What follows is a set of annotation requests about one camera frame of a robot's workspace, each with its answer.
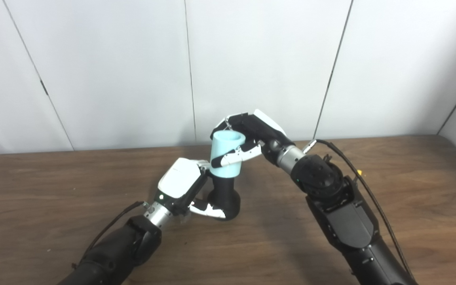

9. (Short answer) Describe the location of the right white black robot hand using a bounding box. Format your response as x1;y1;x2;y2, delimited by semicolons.
211;110;296;167

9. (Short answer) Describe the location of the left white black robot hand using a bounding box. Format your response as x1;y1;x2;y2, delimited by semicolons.
149;158;227;222

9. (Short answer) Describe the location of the black flared nozzle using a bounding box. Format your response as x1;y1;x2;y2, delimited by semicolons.
207;174;241;221

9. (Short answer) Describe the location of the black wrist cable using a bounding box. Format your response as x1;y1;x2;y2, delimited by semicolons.
72;201;149;270
302;139;414;281

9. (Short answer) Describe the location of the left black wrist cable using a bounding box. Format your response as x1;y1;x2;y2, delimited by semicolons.
72;201;149;270

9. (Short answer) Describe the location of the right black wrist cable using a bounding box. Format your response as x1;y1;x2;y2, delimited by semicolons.
302;139;414;281

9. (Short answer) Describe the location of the light-blue hose piece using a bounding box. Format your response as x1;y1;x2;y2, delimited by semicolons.
210;131;246;179

